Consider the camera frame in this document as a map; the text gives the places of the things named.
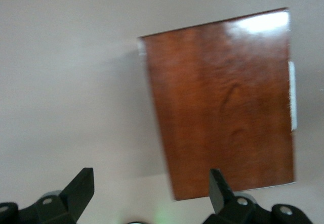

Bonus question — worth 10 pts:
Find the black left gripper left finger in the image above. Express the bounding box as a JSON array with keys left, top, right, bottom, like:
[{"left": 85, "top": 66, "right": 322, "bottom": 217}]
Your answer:
[{"left": 0, "top": 167, "right": 95, "bottom": 224}]

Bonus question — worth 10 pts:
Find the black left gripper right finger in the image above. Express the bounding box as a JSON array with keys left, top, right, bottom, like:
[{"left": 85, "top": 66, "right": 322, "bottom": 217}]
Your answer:
[{"left": 202, "top": 168, "right": 314, "bottom": 224}]

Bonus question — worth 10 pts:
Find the light wood drawer white handle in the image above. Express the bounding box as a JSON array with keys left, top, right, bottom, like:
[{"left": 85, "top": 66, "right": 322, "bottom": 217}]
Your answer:
[{"left": 288, "top": 61, "right": 298, "bottom": 131}]

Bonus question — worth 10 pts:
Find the dark red-brown wooden cabinet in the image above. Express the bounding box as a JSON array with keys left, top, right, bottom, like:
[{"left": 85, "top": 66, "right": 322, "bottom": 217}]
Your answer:
[{"left": 138, "top": 8, "right": 297, "bottom": 201}]

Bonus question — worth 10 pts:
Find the brown table cover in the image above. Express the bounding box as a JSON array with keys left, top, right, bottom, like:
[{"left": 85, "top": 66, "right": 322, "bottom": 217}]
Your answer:
[{"left": 0, "top": 0, "right": 324, "bottom": 224}]

